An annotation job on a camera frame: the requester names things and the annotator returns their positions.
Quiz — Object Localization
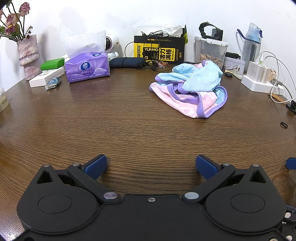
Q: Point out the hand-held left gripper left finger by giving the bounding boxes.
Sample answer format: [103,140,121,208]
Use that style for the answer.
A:
[35,154,122,205]

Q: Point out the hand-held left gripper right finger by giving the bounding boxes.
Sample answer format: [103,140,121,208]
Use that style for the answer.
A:
[181,154,269,205]

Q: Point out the pink blue mesh garment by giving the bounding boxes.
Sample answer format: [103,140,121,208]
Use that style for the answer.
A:
[149,60,228,119]

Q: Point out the black phone holder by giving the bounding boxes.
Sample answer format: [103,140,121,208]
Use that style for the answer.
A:
[285,98,296,112]

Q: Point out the tan paper card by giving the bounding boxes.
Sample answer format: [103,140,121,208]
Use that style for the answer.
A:
[269,93,289,103]

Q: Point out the small teal wrapped packet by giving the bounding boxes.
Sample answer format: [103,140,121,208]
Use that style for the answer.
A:
[44,77,62,91]

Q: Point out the purple tissue box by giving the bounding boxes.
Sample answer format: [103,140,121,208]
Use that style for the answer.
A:
[65,52,111,84]

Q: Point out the white power strip with chargers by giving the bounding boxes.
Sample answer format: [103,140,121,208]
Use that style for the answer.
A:
[264,54,296,102]

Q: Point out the large white charger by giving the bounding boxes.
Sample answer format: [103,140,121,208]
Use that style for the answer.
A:
[246,61,262,81]

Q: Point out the flat white box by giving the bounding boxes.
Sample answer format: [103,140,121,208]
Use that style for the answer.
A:
[29,67,65,88]

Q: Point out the white printed tin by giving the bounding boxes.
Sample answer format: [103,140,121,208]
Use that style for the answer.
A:
[223,57,246,75]

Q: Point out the navy pouch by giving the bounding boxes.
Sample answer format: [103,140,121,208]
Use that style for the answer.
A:
[109,57,146,69]

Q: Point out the green box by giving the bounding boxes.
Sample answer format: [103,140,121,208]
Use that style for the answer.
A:
[41,58,65,71]

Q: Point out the clear container of wooden pieces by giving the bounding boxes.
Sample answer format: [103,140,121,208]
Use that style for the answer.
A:
[194,36,229,70]

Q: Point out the pale printed packet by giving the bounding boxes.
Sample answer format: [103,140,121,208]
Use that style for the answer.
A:
[0,88,10,113]

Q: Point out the white tissue sheet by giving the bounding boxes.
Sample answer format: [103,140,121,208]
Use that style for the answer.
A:
[64,31,107,59]

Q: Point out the yellow and black box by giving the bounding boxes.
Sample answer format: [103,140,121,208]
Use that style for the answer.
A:
[134,35,186,65]

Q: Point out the clear blue water bottle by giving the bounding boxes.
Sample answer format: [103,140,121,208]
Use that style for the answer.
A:
[236,22,264,70]

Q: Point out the pink speckled vase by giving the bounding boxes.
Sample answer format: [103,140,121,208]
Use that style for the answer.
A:
[17,34,43,81]

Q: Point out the green snack packet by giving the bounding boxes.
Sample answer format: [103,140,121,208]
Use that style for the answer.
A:
[181,24,189,44]

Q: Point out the black wrist watch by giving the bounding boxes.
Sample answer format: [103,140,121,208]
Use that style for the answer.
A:
[199,22,219,39]

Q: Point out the crumpled white tissue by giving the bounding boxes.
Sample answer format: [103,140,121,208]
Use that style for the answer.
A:
[162,25,184,37]

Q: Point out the dried roses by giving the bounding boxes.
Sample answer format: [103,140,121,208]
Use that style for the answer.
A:
[0,2,34,42]

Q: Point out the black cable tangle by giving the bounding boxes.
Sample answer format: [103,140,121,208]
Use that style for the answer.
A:
[125,32,171,70]

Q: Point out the white round camera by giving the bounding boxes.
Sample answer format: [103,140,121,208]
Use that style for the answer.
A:
[102,31,120,58]

